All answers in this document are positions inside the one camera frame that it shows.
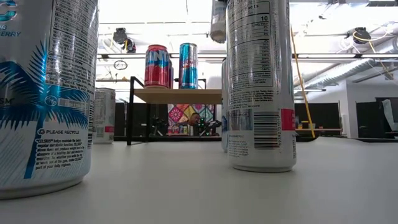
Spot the blue silver Red Bull can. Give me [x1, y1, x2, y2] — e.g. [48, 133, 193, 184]
[178, 42, 199, 90]

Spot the white Celsius can blue band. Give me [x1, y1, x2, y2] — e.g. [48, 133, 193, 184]
[210, 0, 228, 44]

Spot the person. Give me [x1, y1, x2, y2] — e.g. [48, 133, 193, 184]
[183, 112, 203, 137]

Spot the white Celsius Arctic Vibe can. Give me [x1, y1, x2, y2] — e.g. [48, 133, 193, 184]
[221, 57, 229, 153]

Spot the black partition panel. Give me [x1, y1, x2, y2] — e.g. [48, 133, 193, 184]
[356, 96, 398, 139]
[114, 101, 169, 138]

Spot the white Celsius Peach Vibe can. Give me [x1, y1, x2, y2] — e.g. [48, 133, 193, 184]
[226, 0, 297, 173]

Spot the long ceiling light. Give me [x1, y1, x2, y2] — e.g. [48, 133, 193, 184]
[292, 52, 398, 59]
[98, 52, 228, 59]

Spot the white Celsius can pink patch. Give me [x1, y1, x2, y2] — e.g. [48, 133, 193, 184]
[92, 87, 116, 144]

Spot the black ceiling device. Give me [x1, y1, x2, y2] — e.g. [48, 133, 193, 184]
[124, 37, 137, 54]

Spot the white Celsius can blue palm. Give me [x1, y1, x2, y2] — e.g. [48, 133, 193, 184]
[0, 0, 101, 200]

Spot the wooden shelf black frame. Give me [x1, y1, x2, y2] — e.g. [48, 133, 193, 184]
[126, 75, 223, 146]

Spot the colourful wall art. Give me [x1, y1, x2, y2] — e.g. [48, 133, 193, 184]
[167, 103, 216, 137]

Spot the ceiling cord reel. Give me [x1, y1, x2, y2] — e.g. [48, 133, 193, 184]
[112, 27, 128, 44]
[353, 26, 373, 44]

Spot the yellow power cable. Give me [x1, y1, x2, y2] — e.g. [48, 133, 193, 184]
[290, 24, 317, 139]

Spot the white ceiling duct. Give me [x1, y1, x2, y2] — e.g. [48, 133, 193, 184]
[307, 35, 398, 86]

